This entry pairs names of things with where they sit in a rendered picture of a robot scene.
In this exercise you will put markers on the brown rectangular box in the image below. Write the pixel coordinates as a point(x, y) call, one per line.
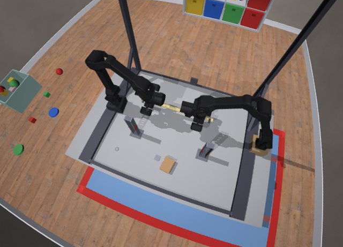
point(167, 164)

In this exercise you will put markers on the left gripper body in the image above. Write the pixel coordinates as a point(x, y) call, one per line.
point(196, 126)

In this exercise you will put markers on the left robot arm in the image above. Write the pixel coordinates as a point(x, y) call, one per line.
point(205, 104)

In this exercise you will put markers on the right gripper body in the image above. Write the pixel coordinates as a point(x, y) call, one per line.
point(146, 110)

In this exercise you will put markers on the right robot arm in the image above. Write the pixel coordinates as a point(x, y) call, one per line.
point(95, 61)

